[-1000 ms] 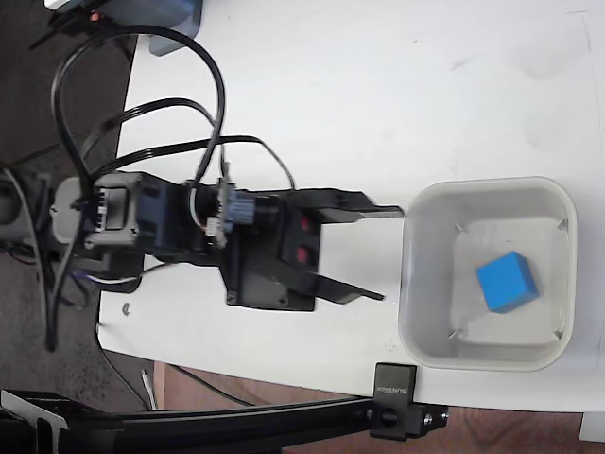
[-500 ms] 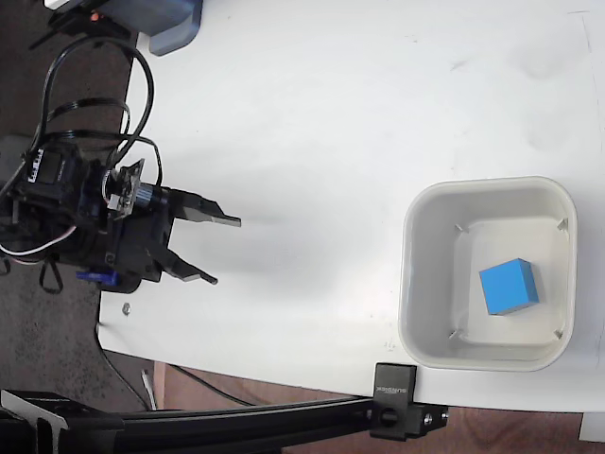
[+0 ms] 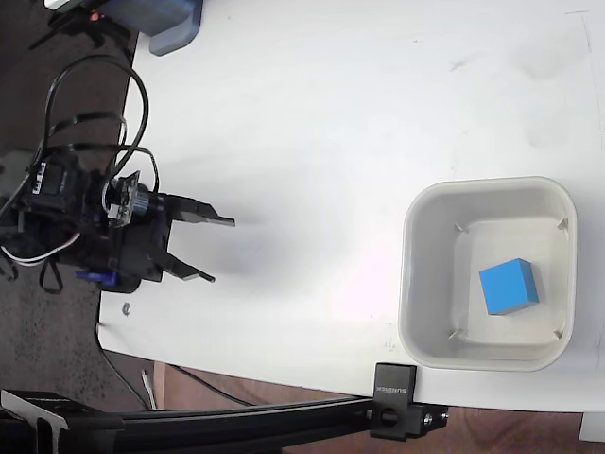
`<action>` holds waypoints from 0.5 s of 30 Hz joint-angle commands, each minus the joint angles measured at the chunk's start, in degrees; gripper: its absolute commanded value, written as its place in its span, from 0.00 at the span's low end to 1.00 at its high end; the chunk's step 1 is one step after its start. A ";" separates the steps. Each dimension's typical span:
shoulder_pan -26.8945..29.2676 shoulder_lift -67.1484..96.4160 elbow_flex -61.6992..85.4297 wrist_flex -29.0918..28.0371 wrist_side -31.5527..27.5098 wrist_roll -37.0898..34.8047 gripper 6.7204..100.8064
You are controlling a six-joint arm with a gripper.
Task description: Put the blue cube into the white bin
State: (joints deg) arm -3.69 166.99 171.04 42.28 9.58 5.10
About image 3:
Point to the small metal nut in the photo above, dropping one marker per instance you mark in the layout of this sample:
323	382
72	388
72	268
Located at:
126	308

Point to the blue cube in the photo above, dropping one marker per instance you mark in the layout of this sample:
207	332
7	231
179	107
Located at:
506	286

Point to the black table clamp block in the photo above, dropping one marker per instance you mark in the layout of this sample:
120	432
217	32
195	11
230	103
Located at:
394	402

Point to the black stand with red light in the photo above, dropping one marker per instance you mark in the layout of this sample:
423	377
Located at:
90	26

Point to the white square plastic bin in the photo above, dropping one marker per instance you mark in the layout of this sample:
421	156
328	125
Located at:
435	284

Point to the gripper camera circuit board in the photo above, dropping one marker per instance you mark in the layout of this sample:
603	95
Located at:
124	201

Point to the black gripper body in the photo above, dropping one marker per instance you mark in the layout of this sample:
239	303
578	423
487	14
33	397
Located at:
139	246

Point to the black aluminium rail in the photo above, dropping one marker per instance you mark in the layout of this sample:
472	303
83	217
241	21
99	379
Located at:
212	423

